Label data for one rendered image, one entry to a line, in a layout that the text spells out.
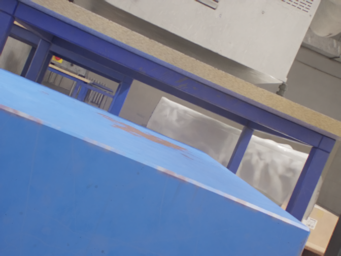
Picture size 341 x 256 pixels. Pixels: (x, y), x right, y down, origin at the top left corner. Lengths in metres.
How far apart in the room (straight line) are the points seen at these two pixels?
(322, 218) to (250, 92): 3.04
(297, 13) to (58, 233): 0.78
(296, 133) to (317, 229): 2.88
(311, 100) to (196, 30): 11.37
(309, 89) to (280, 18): 11.27
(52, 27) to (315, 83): 11.53
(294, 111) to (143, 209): 0.57
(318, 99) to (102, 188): 12.05
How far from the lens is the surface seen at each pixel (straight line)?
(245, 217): 0.42
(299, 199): 1.08
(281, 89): 1.07
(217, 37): 1.02
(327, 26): 1.49
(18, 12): 1.00
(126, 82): 2.14
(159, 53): 0.88
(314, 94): 12.36
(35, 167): 0.40
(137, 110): 11.40
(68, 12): 0.89
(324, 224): 3.92
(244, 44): 1.03
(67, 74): 5.45
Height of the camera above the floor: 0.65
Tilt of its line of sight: 1 degrees down
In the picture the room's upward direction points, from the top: 23 degrees clockwise
